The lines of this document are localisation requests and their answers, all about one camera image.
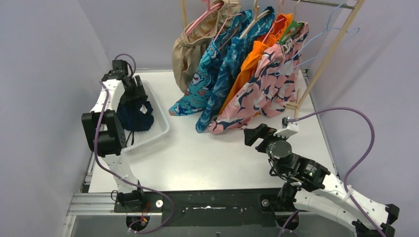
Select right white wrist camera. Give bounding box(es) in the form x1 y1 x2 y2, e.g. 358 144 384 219
273 117 299 140

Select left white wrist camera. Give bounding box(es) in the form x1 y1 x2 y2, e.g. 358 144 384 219
112 59 130 76

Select beige shorts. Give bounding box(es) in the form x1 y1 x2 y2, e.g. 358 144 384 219
171 0 224 93

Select wooden clothes rack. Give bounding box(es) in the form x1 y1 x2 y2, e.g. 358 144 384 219
178 0 366 120

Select dark blue whale shorts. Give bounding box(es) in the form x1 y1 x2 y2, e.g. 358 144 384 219
196 6 275 133

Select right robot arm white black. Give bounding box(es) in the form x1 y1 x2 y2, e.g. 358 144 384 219
244 122 400 237

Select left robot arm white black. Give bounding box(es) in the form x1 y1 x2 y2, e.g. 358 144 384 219
81 58 148 212

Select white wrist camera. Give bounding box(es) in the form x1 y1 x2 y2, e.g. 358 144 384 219
273 117 299 140
112 59 130 76

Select white perforated plastic basket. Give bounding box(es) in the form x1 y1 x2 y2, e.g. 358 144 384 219
123 80 170 153

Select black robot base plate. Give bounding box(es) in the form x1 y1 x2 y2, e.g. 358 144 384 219
111 188 295 227

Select light blue shark shorts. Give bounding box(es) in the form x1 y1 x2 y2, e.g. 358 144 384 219
168 9 253 117

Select thin pink hanger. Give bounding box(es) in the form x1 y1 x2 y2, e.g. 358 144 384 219
211 0 243 54

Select wooden hanger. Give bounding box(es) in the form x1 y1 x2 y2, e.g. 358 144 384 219
240 0 272 39

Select green plastic hanger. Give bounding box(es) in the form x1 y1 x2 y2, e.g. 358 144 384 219
277 21 304 44

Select pink shark print shorts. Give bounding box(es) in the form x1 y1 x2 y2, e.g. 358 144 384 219
208 22 309 135

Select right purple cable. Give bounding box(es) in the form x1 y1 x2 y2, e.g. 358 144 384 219
278 107 388 237

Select orange shorts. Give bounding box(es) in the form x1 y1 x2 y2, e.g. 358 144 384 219
218 13 293 115

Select pink plastic hanger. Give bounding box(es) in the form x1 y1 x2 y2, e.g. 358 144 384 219
185 0 224 35

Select navy blue shorts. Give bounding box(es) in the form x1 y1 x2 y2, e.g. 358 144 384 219
117 99 154 146

